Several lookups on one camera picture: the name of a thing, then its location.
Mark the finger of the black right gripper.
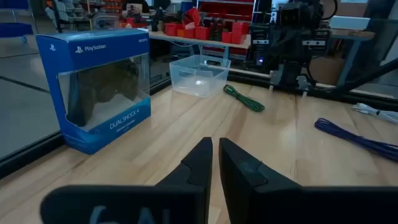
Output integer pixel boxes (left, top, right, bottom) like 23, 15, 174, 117
300, 29, 331, 60
249, 24, 273, 67

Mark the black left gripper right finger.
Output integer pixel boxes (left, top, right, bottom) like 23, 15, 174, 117
219, 138, 398, 224

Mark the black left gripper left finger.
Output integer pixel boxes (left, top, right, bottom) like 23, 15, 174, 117
40, 137, 213, 224

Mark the green USB-C cable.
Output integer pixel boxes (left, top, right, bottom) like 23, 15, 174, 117
223, 84, 266, 113

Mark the white USB-C cable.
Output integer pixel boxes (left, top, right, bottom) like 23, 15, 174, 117
351, 103, 398, 125

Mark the blue USB-C cable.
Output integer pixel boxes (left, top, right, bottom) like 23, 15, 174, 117
313, 118, 398, 162

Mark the grey metal-legged table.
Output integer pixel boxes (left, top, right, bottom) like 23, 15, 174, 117
329, 27, 376, 88

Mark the red shelf rack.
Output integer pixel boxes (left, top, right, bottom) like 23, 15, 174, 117
197, 0, 256, 23

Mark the white flat box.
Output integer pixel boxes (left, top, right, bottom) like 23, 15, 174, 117
328, 16, 371, 31

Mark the wooden workbench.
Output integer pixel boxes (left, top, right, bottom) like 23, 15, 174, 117
148, 30, 252, 63

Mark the red crumpled bag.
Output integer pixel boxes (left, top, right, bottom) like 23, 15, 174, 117
183, 7, 201, 30

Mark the orange storage bin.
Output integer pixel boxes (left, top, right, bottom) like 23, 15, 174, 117
177, 28, 196, 39

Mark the clear plastic bin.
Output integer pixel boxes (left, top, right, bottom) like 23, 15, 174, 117
169, 55, 231, 98

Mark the blue PlayStation controller box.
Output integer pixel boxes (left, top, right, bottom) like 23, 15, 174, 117
35, 28, 152, 156

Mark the blue chair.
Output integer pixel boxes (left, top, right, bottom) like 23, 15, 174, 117
0, 0, 34, 43

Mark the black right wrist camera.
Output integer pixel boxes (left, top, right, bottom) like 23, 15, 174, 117
277, 2, 313, 27

